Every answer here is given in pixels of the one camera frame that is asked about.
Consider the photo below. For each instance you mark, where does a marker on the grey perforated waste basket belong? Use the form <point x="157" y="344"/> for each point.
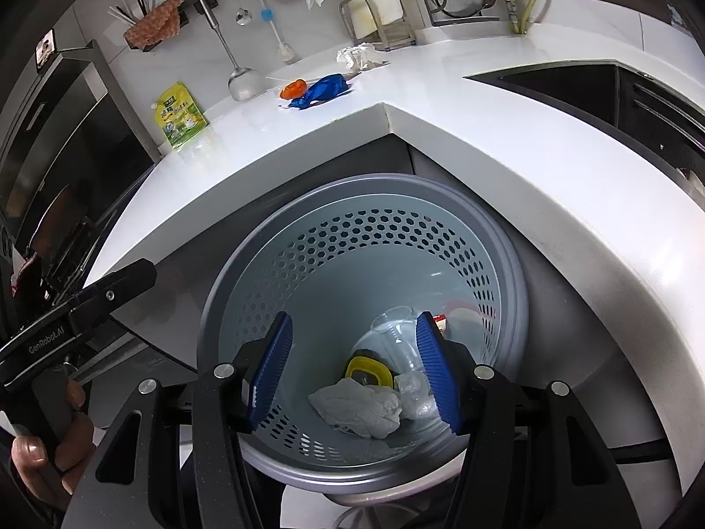
<point x="341" y="264"/>

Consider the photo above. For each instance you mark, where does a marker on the clear plastic bag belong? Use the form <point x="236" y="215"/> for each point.
<point x="413" y="397"/>

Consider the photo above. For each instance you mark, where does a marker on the small steel spoon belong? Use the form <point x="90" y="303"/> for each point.
<point x="244" y="16"/>

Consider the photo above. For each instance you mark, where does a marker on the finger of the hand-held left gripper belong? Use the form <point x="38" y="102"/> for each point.
<point x="118" y="286"/>

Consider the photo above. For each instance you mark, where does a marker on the yellow rimmed black lid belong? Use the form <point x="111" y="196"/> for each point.
<point x="361" y="361"/>

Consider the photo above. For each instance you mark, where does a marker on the black smartphone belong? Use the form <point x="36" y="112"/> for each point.
<point x="47" y="49"/>

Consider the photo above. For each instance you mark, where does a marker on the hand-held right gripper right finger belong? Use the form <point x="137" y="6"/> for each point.
<point x="438" y="374"/>

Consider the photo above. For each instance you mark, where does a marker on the person's left hand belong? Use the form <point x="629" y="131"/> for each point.
<point x="77" y="441"/>

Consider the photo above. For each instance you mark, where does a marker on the red and cream snack wrapper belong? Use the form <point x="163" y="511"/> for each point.
<point x="439" y="318"/>

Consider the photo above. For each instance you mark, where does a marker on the orange dishcloth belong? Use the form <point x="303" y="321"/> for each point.
<point x="154" y="25"/>

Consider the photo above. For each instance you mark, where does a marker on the steel cutting board rack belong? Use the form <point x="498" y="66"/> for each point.
<point x="399" y="38"/>

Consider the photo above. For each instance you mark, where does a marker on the steel ladle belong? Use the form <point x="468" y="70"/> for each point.
<point x="242" y="85"/>

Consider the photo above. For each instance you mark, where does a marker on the black kitchen sink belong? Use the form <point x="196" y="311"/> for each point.
<point x="578" y="93"/>

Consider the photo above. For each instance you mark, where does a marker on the orange balloon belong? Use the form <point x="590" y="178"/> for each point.
<point x="293" y="90"/>

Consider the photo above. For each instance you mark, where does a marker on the blue crumpled wrapper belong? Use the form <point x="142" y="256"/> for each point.
<point x="328" y="88"/>

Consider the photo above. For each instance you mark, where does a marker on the blue headed white brush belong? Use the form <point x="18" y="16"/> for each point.
<point x="268" y="14"/>

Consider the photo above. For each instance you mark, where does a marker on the black range hood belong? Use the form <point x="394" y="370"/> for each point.
<point x="55" y="149"/>

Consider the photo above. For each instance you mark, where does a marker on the clear plastic cup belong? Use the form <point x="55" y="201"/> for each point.
<point x="396" y="336"/>

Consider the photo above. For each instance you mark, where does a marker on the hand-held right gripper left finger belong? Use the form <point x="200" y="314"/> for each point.
<point x="272" y="374"/>

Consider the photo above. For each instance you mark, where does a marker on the yellow green seasoning pouch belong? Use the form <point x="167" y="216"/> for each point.
<point x="179" y="118"/>

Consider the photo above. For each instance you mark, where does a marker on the large white tissue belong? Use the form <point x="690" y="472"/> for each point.
<point x="358" y="408"/>

